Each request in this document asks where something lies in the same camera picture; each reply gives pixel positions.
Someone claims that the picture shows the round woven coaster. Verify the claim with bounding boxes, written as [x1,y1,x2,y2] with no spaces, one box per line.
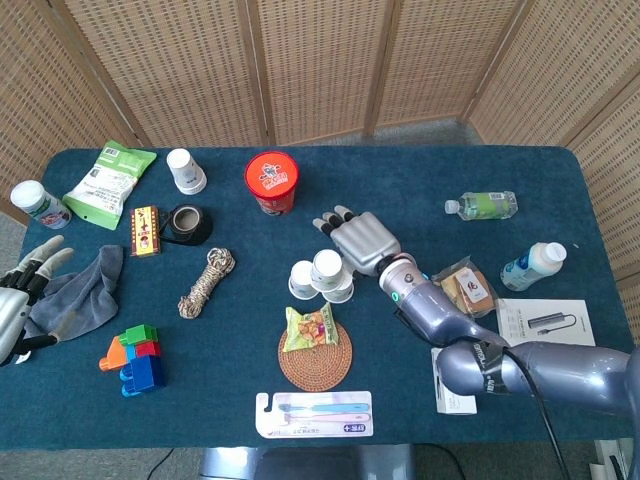
[277,319,354,392]

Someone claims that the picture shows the black tape roll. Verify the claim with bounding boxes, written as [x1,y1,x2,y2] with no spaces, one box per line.
[158,203,214,247]

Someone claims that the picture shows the white milk bottle blue label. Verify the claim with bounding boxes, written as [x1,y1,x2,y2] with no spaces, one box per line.
[500,241,568,293]

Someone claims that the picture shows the black floor cable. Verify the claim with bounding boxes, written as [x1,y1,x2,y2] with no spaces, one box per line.
[147,446,176,480]
[417,443,467,480]

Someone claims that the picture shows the clear bottle green label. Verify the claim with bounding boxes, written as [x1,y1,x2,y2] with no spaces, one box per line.
[444,190,519,222]

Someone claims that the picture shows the white jar green label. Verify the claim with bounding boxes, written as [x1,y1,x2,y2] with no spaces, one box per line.
[10,179,73,231]

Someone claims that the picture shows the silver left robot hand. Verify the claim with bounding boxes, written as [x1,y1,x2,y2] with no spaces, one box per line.
[0,234,75,366]

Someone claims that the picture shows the grey cloth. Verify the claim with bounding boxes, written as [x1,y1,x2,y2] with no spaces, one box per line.
[22,244,125,344]

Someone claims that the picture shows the pink toothbrush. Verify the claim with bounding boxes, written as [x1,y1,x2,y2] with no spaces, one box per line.
[282,412,372,423]

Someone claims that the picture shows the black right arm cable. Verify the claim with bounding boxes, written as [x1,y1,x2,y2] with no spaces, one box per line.
[502,347,572,480]

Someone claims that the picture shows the paper cup green fern print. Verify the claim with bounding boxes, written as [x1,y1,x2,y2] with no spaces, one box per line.
[322,278,355,305]

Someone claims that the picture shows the packaged bread slices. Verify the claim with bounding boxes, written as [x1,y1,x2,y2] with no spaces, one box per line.
[431,255,500,319]

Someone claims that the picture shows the red instant noodle tub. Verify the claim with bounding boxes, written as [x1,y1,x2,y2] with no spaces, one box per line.
[243,151,300,217]

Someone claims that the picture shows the colourful toy building blocks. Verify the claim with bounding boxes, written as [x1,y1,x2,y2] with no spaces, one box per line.
[98,324,167,399]

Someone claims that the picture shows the paper cup green flower print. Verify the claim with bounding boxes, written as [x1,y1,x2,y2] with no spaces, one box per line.
[309,248,344,292]

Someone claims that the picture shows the paper cup blue flower print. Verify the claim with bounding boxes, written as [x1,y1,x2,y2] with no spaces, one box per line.
[288,260,321,301]

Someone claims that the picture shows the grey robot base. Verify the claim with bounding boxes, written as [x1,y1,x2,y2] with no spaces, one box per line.
[198,444,416,480]

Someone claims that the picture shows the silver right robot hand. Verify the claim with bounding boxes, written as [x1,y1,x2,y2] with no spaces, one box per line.
[312,204,403,277]

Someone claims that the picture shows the braided rope bundle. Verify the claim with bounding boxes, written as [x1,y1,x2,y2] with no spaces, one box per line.
[177,247,236,320]

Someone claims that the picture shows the toothbrush blister pack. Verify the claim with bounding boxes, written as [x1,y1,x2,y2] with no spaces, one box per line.
[255,390,375,440]

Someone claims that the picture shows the blue toothbrush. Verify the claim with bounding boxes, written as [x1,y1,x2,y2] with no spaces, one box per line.
[276,402,370,414]

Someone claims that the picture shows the yellow red small box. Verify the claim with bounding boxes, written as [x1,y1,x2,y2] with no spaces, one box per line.
[129,205,165,258]

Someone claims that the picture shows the white usb hub box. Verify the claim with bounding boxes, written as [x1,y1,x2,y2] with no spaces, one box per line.
[495,298,597,347]

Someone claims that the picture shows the white cardboard box red logo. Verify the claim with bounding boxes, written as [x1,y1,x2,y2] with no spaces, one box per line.
[430,347,478,416]

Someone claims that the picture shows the paper cups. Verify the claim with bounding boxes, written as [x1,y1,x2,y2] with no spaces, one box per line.
[165,148,208,196]

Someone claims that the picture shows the green chips packet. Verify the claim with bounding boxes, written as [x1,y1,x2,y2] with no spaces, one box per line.
[282,300,337,354]

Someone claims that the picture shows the green white snack bag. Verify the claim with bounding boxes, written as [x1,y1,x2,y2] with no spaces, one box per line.
[62,140,158,232]

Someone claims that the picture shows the woven bamboo folding screen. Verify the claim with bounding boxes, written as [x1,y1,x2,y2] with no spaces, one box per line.
[0,0,640,281]

